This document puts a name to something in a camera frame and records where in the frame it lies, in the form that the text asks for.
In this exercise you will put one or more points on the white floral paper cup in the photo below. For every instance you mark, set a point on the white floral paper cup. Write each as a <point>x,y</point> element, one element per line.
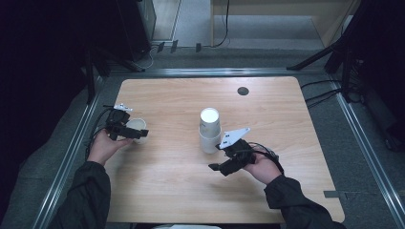
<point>137,124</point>

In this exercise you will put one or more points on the person's left hand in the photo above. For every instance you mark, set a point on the person's left hand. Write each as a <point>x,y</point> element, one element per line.
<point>103,148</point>

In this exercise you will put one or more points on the black round table grommet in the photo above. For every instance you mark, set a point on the black round table grommet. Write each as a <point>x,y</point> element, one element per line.
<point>243,91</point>

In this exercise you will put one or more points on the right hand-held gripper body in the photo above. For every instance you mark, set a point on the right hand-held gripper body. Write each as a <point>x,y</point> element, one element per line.
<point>240,154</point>

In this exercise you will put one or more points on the light wooden furniture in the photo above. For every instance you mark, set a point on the light wooden furniture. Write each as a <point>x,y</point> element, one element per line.
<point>328,25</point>

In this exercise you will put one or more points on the person's right hand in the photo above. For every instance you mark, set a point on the person's right hand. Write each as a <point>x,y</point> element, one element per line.
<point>266,170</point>

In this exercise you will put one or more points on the grey tape strip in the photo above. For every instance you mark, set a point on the grey tape strip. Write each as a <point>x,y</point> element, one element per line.
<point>331,194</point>

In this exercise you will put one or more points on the black cabinet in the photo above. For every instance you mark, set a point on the black cabinet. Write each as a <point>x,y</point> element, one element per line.
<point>135,28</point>

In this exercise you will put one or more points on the black metal stand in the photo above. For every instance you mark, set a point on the black metal stand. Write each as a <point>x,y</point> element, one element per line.
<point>95,63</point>

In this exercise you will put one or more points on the black tripod stand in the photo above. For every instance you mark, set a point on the black tripod stand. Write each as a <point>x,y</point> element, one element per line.
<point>344,41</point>

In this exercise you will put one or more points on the stack of floral paper cups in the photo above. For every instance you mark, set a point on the stack of floral paper cups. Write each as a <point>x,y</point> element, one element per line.
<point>209,133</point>

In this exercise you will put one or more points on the metal floor rail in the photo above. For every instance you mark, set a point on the metal floor rail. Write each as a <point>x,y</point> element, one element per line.
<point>216,72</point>
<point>68,159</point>
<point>366,149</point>

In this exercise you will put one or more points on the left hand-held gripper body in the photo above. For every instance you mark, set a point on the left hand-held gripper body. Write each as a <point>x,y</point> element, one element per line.
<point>117,122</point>

